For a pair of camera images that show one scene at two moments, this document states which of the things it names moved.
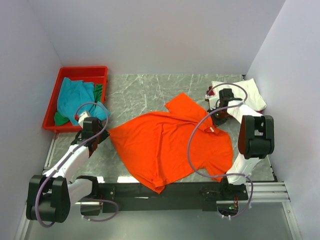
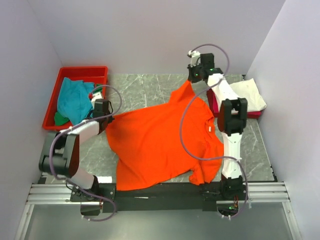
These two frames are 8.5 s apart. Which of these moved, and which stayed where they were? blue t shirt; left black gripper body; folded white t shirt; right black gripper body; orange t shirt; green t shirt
Moved: left black gripper body; right black gripper body; orange t shirt
Stayed: folded white t shirt; blue t shirt; green t shirt
